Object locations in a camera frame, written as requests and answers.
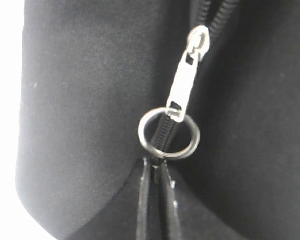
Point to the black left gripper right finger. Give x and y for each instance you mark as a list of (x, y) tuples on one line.
[(172, 220)]

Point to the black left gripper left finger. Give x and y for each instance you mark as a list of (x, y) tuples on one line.
[(148, 222)]

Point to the black canvas tote bag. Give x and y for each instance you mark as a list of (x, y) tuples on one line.
[(93, 68)]

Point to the silver zipper pull with ring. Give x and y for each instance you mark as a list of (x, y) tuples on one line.
[(198, 44)]

